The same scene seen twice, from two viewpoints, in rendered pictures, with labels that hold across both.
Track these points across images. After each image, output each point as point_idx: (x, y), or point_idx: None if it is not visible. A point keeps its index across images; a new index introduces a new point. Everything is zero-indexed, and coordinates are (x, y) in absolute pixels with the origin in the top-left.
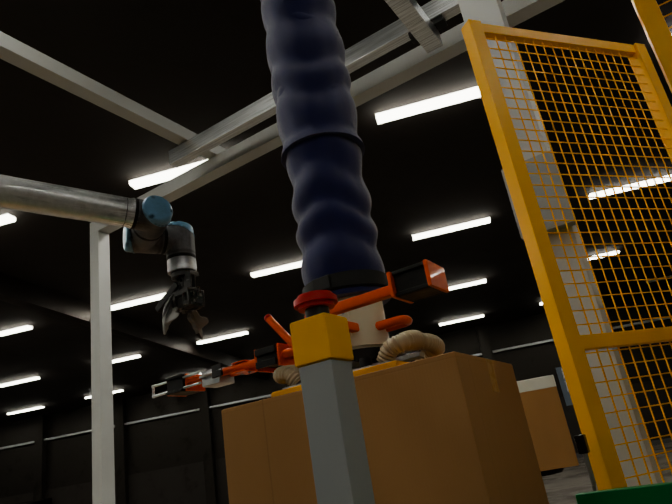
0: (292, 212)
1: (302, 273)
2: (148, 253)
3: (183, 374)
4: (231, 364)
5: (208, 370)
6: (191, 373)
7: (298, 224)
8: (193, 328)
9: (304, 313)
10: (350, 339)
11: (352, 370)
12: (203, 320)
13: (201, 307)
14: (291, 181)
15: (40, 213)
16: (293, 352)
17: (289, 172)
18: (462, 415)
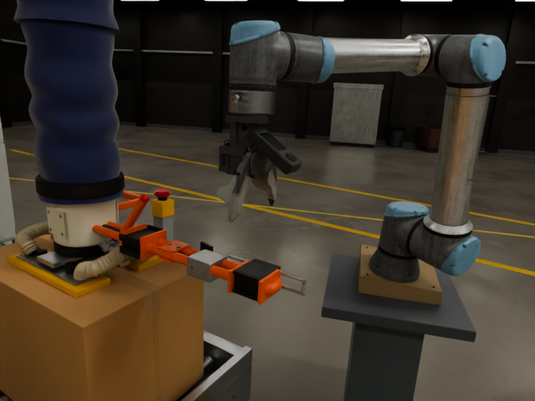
0: (116, 95)
1: (120, 161)
2: (298, 80)
3: (251, 260)
4: (189, 245)
5: (217, 253)
6: (240, 258)
7: (114, 110)
8: (242, 203)
9: (166, 196)
10: (151, 208)
11: (153, 218)
12: (224, 192)
13: (224, 172)
14: (111, 58)
15: (364, 72)
16: (173, 209)
17: (112, 49)
18: None
